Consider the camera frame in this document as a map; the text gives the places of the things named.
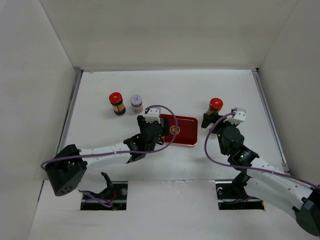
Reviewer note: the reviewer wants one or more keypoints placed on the chili sauce jar red lid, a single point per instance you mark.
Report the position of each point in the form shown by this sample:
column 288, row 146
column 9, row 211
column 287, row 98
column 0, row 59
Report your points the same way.
column 214, row 106

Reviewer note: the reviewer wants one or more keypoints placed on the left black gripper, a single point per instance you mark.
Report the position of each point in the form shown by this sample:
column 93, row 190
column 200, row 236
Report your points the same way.
column 164, row 127

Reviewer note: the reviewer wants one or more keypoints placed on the dark sauce jar red lid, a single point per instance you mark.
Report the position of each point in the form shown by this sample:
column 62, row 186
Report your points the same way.
column 116, row 100

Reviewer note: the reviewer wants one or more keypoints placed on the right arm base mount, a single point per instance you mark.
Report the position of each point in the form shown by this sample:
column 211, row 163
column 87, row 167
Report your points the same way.
column 232, row 196

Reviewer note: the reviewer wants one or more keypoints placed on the right aluminium rail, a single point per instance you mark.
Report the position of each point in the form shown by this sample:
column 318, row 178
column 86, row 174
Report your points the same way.
column 270, row 119

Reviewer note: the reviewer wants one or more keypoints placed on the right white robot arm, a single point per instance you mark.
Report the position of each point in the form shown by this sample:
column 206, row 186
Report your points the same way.
column 297, row 197

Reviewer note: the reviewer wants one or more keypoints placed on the red rectangular tray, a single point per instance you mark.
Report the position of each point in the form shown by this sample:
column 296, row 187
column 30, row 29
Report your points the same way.
column 187, row 130

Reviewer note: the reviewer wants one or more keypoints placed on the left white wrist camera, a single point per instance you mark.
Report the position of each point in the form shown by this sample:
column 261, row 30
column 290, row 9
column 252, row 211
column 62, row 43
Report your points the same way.
column 152, row 115

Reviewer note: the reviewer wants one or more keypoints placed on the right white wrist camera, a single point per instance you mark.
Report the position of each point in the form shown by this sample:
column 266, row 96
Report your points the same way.
column 238, row 116

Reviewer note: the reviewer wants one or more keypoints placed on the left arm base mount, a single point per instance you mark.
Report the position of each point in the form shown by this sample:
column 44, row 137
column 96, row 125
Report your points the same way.
column 112, row 198

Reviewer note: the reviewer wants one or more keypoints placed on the small jar white lid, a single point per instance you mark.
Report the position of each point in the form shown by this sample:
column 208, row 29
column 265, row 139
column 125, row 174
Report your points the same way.
column 136, row 103

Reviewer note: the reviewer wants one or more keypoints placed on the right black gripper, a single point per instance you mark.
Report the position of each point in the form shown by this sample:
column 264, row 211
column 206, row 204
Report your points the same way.
column 209, row 119

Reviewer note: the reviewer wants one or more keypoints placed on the aluminium rail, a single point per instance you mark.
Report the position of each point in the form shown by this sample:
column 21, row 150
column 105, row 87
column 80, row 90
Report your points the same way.
column 270, row 119
column 70, row 108

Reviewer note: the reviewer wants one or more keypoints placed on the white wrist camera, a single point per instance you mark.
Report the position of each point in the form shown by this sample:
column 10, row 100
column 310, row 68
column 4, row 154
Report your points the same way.
column 238, row 116
column 152, row 115

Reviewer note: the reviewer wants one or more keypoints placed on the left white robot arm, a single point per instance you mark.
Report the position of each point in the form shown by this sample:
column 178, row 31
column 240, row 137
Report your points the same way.
column 66, row 170

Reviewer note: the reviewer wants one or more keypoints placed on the left aluminium rail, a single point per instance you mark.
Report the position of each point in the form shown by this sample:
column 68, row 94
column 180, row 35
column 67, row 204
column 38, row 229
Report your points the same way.
column 70, row 108

